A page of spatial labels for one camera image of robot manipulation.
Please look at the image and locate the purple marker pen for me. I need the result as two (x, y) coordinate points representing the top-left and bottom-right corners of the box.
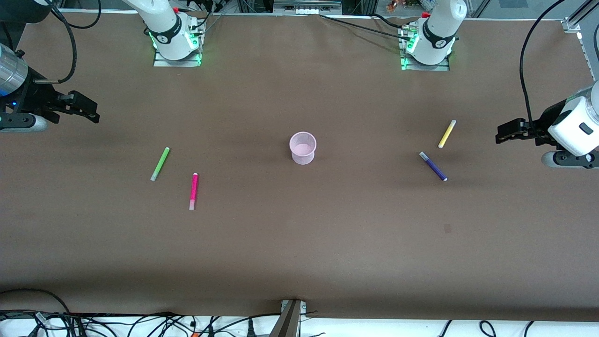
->
(419, 151), (448, 182)

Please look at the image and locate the pink pen holder cup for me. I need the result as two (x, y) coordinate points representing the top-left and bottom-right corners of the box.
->
(289, 132), (317, 165)

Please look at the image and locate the yellow highlighter pen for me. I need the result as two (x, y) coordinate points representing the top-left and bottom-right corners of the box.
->
(438, 119), (457, 149)

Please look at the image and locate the green highlighter pen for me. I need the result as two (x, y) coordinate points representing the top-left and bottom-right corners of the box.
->
(150, 147), (170, 182)

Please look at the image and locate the white power strip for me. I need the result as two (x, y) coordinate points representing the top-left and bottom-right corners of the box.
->
(274, 0), (343, 14)

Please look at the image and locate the aluminium frame profile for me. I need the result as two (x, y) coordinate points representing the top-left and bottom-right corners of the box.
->
(563, 0), (599, 92)

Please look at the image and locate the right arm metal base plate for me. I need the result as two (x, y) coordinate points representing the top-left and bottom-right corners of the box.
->
(153, 51), (203, 67)

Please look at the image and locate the thick black arc cable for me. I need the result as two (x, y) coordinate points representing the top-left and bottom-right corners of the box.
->
(0, 288), (72, 315)

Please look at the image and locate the long black base cable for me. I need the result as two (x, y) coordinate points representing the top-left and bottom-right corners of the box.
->
(320, 14), (415, 42)

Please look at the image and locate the aluminium camera mount post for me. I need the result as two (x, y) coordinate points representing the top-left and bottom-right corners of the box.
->
(269, 300), (307, 337)

